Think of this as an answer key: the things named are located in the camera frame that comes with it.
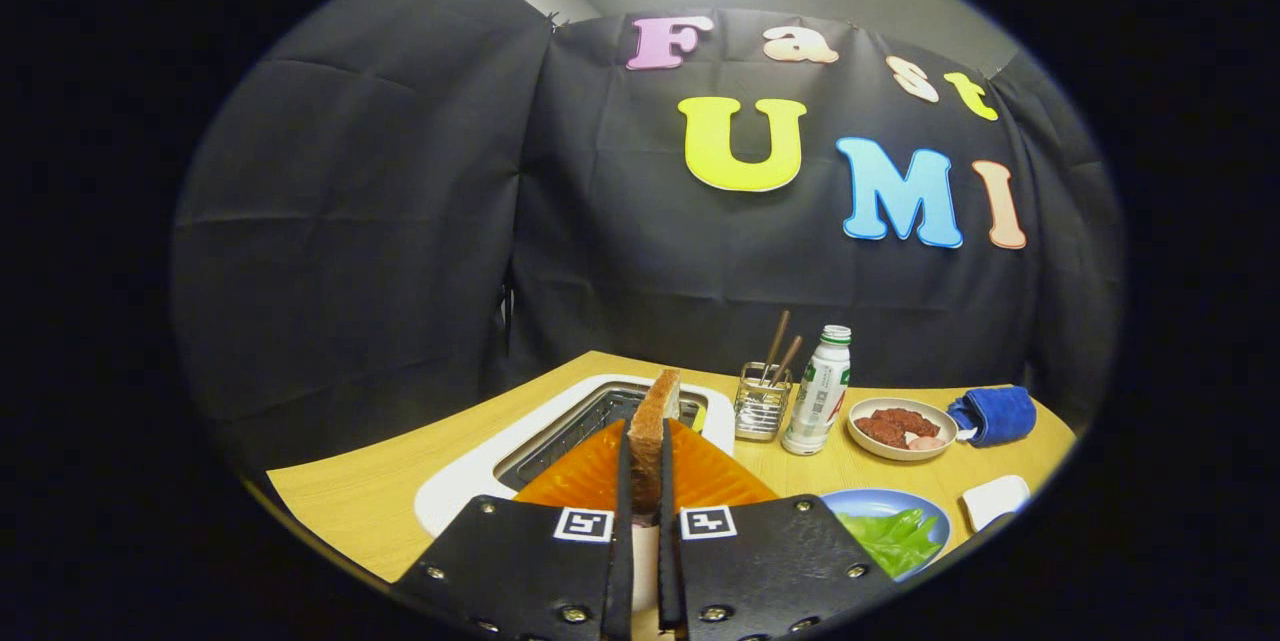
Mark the brown chopstick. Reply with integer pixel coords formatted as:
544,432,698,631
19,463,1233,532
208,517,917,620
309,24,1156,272
762,309,791,384
768,335,804,388

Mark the white square plate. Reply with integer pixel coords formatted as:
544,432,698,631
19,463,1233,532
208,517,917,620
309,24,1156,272
961,474,1031,533

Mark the white toaster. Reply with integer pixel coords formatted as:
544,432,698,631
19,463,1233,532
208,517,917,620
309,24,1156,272
414,373,737,538

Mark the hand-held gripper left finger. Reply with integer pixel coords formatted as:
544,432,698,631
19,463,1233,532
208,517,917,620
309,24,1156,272
388,418,636,641

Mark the blue folded towel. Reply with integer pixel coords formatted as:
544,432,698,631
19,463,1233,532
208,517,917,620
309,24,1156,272
947,385,1038,449

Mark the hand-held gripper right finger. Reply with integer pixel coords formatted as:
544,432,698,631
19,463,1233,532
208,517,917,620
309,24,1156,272
656,417,898,641

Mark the bread slice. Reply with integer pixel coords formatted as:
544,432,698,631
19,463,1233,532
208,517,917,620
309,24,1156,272
627,368,683,527

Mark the metal mesh utensil holder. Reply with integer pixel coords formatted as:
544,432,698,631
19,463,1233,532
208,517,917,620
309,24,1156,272
734,362,794,443

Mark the beige oval plate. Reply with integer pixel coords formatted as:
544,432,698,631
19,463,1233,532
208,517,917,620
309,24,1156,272
847,397,959,463

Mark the blue plate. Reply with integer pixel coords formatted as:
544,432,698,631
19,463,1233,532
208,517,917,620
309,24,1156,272
818,488,953,583

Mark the green lettuce leaf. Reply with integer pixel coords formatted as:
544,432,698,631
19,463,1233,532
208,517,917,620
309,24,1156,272
836,508,943,579

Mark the brown meat piece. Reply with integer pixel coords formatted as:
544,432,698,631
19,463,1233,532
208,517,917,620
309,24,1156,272
872,408,941,439
855,416,909,449

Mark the white green drink bottle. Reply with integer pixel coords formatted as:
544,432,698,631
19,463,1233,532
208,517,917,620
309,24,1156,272
781,324,853,457

